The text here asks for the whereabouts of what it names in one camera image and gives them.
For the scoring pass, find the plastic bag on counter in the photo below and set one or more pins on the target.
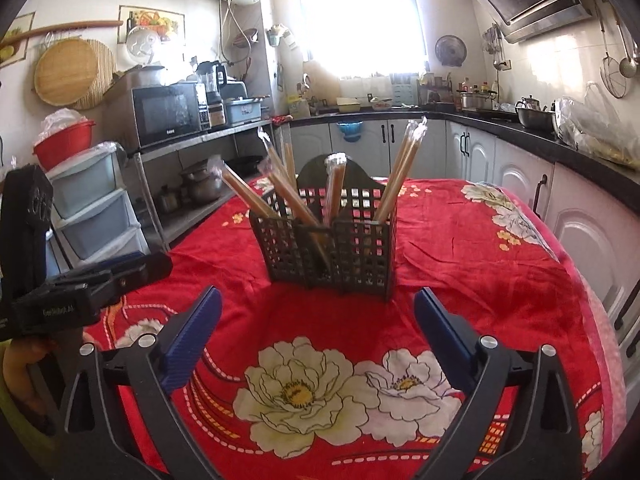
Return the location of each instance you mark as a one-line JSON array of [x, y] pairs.
[[592, 127]]

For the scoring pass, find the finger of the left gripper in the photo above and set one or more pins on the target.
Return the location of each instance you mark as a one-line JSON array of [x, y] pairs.
[[131, 271]]

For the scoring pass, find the blender with black base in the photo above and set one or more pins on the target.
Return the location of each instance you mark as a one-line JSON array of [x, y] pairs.
[[214, 76]]

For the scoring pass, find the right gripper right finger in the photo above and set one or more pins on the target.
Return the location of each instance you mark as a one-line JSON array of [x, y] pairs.
[[541, 439]]

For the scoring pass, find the white lower kitchen cabinets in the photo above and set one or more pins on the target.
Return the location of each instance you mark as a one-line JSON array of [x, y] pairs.
[[590, 205]]

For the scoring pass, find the red plastic basin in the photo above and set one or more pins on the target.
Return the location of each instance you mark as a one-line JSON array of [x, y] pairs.
[[64, 144]]

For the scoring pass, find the grey lidded storage box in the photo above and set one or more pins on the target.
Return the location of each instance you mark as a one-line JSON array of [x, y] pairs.
[[242, 111]]

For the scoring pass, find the hanging steel ladle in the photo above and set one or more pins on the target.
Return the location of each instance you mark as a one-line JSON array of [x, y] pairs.
[[628, 66]]

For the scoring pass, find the metal storage shelf rack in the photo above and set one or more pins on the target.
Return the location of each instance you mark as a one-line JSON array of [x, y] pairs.
[[174, 185]]

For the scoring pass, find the black plastic utensil basket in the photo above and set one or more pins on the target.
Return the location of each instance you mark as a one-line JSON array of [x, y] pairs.
[[353, 254]]

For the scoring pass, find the hanging skimmer strainer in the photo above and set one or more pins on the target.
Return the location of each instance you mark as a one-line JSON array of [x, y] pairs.
[[612, 78]]

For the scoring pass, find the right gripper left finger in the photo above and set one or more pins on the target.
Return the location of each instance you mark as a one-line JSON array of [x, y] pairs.
[[97, 440]]

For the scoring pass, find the small black wall fan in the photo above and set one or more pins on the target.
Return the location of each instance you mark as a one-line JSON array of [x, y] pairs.
[[450, 51]]

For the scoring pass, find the steel bowl on counter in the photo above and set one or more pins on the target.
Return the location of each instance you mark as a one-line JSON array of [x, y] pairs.
[[539, 120]]

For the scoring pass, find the black microwave oven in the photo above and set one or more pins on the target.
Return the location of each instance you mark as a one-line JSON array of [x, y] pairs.
[[142, 117]]

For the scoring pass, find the blue hanging bowl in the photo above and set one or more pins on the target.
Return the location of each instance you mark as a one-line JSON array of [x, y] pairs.
[[350, 131]]

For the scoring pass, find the red floral tablecloth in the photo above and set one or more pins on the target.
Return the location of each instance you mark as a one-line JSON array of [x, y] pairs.
[[313, 383]]

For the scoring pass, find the steel stockpot on shelf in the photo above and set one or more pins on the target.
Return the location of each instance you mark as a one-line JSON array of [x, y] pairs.
[[202, 187]]

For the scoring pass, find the plastic drawer tower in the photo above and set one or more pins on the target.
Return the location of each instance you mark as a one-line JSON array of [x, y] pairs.
[[92, 217]]

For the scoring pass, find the person's left hand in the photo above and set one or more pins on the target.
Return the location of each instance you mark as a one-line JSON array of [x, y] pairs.
[[20, 355]]

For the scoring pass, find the fruit picture on wall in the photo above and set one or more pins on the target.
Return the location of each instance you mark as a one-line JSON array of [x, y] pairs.
[[167, 25]]

